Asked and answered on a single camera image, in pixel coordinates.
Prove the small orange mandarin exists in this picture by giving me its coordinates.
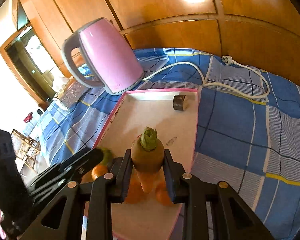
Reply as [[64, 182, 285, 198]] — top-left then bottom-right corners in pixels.
[[91, 164, 108, 180]]

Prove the orange carrot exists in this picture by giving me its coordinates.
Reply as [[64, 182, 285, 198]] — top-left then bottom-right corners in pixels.
[[130, 127, 164, 193]]

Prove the large orange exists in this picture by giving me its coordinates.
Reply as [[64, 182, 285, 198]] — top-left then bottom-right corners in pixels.
[[155, 178, 173, 206], [125, 171, 147, 204]]

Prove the wicker chair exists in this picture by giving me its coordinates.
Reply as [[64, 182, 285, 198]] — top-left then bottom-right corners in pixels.
[[11, 129, 41, 173]]

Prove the blue checkered tablecloth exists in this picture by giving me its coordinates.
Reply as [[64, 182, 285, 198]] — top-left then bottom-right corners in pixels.
[[135, 48, 300, 239]]

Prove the wooden framed doorway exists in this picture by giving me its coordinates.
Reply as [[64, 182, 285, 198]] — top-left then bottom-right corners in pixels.
[[0, 26, 65, 109]]

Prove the pink white tray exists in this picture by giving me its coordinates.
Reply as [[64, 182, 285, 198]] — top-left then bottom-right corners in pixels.
[[95, 88, 199, 239]]

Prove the pink electric kettle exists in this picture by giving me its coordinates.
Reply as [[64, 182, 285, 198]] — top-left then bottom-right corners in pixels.
[[61, 17, 144, 95]]

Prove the wooden wardrobe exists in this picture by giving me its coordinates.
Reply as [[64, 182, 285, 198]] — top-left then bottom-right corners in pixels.
[[13, 0, 300, 85]]

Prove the white power cable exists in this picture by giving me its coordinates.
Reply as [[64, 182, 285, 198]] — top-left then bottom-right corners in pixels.
[[142, 55, 271, 100]]

